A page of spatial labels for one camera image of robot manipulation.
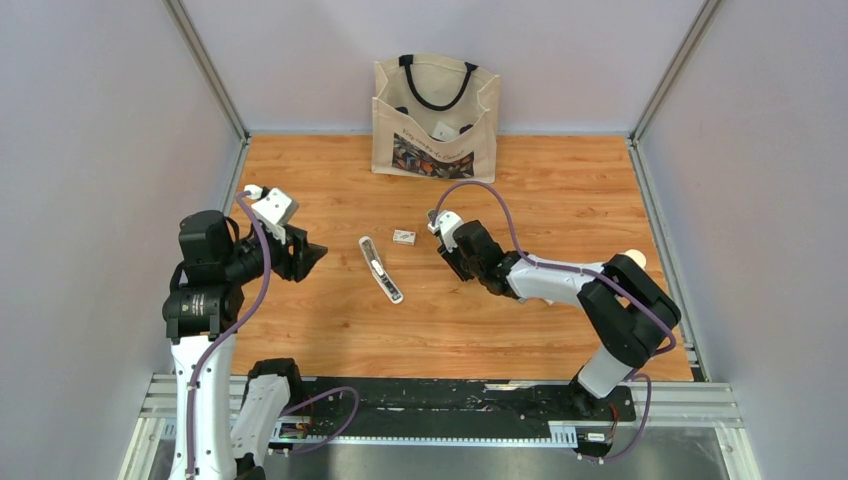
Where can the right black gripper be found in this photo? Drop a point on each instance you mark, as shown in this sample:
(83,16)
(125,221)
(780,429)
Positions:
(451,259)

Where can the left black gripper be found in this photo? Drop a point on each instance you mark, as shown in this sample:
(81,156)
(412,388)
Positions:
(296,265)

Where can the white stapler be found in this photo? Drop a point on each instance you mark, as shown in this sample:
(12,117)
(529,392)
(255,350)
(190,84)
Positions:
(377,269)

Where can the white staples box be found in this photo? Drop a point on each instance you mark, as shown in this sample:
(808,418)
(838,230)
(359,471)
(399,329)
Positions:
(404,237)

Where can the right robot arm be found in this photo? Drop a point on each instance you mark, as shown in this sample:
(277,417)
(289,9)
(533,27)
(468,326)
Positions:
(630,313)

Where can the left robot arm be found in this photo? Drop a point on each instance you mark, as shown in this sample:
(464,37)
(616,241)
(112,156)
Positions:
(201,314)

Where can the beige canvas tote bag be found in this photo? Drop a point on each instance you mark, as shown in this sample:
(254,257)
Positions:
(435,117)

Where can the white plastic bottle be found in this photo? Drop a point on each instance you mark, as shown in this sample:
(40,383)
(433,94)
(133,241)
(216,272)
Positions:
(637,256)

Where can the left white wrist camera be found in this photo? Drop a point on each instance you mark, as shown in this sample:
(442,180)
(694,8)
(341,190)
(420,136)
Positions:
(273,208)

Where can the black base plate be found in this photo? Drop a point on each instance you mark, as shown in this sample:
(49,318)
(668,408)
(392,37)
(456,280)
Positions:
(416,408)

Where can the aluminium frame rail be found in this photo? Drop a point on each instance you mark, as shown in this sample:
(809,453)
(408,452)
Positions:
(683,430)

